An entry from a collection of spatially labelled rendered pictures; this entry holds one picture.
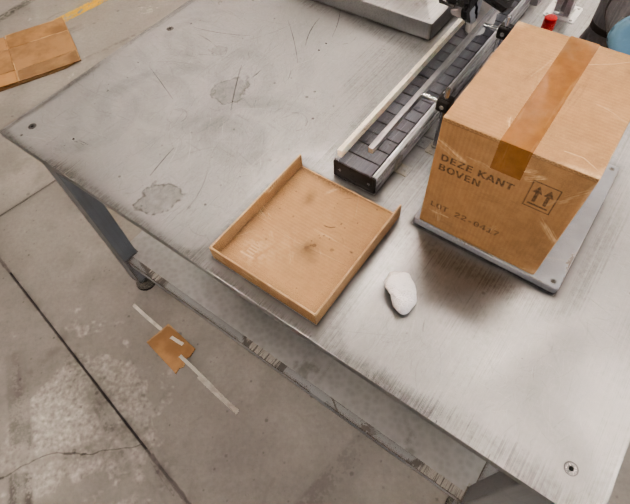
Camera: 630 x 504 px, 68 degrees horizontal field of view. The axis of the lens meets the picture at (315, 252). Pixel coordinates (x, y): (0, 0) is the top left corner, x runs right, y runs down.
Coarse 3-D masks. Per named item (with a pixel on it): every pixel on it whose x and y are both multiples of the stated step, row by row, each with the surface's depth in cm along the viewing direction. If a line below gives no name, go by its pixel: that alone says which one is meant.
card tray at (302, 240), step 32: (288, 192) 103; (320, 192) 103; (352, 192) 102; (256, 224) 99; (288, 224) 99; (320, 224) 98; (352, 224) 98; (384, 224) 93; (224, 256) 91; (256, 256) 95; (288, 256) 94; (320, 256) 94; (352, 256) 94; (288, 288) 90; (320, 288) 90
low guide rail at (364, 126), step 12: (456, 24) 120; (444, 36) 117; (432, 48) 115; (420, 60) 113; (408, 84) 111; (396, 96) 109; (384, 108) 106; (372, 120) 104; (360, 132) 101; (348, 144) 99
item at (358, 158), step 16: (496, 16) 127; (464, 32) 124; (448, 48) 120; (480, 48) 122; (432, 64) 117; (464, 64) 117; (416, 80) 114; (448, 80) 114; (400, 96) 111; (384, 112) 109; (416, 112) 108; (400, 128) 106; (368, 144) 104; (384, 144) 103; (352, 160) 101; (368, 160) 101; (384, 160) 101; (368, 176) 99
